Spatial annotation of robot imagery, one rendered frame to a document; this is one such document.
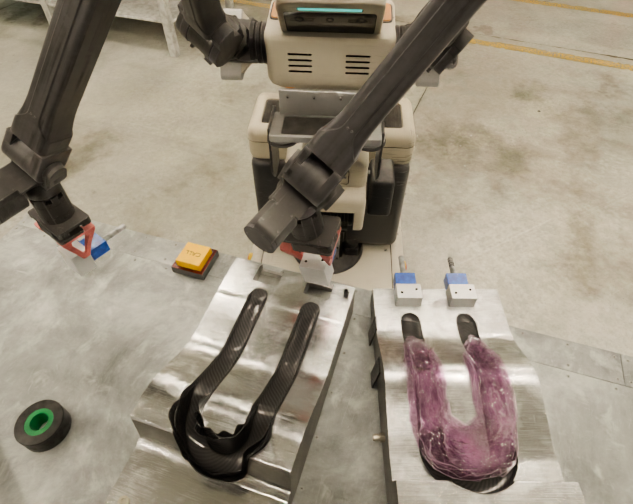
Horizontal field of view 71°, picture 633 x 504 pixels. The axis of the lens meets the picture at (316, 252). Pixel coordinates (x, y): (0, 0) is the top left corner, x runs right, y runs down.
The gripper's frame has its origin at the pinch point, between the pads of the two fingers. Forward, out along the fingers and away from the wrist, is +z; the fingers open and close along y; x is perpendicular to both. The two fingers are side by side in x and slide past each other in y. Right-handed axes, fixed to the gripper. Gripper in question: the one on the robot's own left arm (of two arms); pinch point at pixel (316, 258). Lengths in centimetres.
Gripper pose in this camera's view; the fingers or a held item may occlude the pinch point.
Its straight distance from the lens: 83.1
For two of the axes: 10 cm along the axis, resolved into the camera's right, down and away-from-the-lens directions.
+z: 1.7, 5.8, 8.0
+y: 9.4, 1.5, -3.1
